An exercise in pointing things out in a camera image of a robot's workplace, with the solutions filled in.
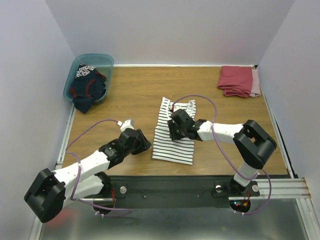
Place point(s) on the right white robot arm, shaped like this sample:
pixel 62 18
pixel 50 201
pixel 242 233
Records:
pixel 254 144

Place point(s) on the navy blue tank top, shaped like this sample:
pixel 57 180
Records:
pixel 88 86

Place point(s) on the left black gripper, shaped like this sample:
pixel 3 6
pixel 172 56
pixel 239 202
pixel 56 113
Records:
pixel 143 143

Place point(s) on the teal plastic bin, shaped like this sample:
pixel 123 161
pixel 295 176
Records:
pixel 104 64

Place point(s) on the folded pink tank top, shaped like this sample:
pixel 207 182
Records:
pixel 255 88

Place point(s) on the aluminium frame rail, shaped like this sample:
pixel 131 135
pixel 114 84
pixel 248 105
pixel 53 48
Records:
pixel 62 150

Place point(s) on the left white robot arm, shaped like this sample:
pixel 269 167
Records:
pixel 83 178

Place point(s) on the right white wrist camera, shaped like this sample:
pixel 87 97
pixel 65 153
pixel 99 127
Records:
pixel 174 108

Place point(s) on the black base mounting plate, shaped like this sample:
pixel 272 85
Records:
pixel 168 192

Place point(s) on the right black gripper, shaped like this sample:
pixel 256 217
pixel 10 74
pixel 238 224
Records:
pixel 175 128

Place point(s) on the striped white tank top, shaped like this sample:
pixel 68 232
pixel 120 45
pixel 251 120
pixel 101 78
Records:
pixel 165 149

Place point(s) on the folded red tank top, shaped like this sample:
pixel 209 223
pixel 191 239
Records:
pixel 236 81

